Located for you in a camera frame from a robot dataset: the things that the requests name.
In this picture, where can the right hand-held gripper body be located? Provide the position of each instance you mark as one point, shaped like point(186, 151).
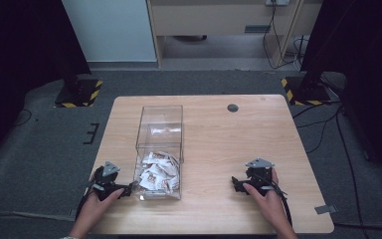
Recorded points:
point(258, 176)

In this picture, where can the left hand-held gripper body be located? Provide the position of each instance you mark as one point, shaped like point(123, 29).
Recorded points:
point(106, 181)

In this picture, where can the clear plastic drawer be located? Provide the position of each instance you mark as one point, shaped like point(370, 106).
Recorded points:
point(159, 192)

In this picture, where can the person's left hand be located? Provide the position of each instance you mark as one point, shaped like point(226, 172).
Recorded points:
point(94, 209)

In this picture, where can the person's right hand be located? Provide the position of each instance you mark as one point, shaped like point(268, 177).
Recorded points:
point(272, 205)

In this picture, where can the pile of white packets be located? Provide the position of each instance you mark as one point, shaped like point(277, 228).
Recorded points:
point(159, 174)

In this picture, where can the round grey table grommet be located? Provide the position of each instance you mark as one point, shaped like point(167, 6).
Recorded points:
point(232, 108)

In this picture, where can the grey tape piece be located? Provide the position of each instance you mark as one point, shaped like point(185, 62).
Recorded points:
point(326, 209)

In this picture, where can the clear plastic box shell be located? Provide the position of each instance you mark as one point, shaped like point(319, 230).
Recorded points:
point(160, 116)

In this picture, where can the striped black stand base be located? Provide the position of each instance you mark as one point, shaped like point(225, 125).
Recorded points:
point(306, 94)
point(79, 94)

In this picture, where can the white panel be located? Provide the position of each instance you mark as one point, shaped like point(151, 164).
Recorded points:
point(109, 30)

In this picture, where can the black curtain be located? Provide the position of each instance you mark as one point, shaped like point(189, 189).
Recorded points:
point(20, 49)
point(368, 66)

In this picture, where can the light wooden desk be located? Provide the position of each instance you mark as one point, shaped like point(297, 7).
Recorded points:
point(212, 16)

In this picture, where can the white power strip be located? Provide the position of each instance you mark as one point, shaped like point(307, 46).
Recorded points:
point(277, 2)

